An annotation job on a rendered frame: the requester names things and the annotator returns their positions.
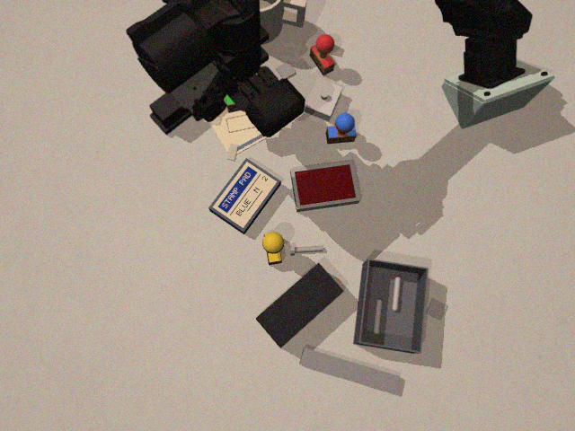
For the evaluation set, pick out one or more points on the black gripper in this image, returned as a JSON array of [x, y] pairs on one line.
[[269, 103]]

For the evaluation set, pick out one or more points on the cream inspection card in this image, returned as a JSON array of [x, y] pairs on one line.
[[236, 132]]

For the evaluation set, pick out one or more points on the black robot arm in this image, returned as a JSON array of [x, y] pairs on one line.
[[176, 45]]

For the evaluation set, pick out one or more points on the grey mug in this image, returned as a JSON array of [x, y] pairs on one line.
[[273, 16]]

